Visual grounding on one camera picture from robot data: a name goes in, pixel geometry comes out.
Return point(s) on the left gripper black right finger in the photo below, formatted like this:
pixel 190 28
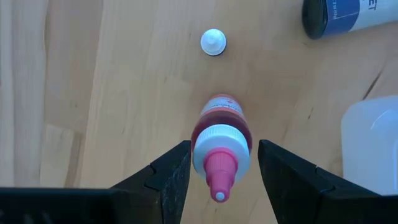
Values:
pixel 298 193

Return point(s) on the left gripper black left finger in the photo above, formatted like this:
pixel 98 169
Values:
pixel 149 199

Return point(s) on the pink-capped food coloring bottle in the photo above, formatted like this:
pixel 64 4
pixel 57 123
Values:
pixel 220 149

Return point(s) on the blue-labelled paint bottle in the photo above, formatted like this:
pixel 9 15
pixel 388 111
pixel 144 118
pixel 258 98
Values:
pixel 342 15

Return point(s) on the clear plastic container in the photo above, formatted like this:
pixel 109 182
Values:
pixel 370 143

